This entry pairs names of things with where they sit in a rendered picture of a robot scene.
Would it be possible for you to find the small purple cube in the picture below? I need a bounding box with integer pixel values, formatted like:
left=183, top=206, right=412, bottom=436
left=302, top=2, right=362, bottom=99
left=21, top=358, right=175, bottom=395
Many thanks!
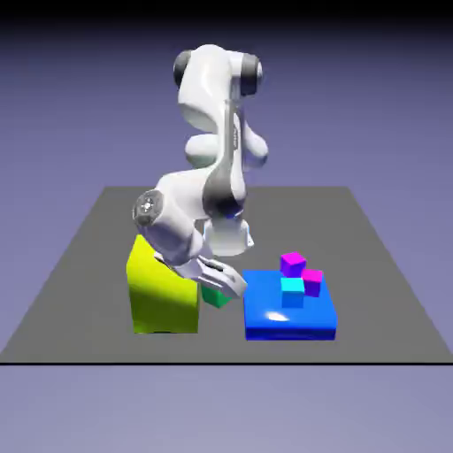
left=280, top=251, right=308, bottom=280

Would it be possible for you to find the large blue box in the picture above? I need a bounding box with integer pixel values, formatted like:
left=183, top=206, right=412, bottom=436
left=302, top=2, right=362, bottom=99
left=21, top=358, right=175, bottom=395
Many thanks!
left=242, top=269, right=338, bottom=342

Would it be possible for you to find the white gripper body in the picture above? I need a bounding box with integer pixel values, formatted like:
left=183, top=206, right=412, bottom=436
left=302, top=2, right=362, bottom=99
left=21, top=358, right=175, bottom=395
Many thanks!
left=195, top=257, right=249, bottom=301

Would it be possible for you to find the small green cube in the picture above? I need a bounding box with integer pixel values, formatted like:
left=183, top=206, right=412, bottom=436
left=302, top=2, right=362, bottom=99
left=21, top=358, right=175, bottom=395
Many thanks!
left=200, top=283, right=233, bottom=309

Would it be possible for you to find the small cyan cube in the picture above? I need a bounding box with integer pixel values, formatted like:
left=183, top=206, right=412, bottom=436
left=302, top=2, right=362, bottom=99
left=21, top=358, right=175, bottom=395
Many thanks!
left=280, top=277, right=306, bottom=310

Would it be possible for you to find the large yellow box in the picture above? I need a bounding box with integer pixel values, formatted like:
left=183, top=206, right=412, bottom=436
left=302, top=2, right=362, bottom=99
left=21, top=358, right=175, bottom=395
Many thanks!
left=126, top=234, right=201, bottom=334

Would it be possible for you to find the small magenta cube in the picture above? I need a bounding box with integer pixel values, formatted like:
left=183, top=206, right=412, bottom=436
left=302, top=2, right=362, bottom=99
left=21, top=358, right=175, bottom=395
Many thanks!
left=301, top=268, right=325, bottom=298

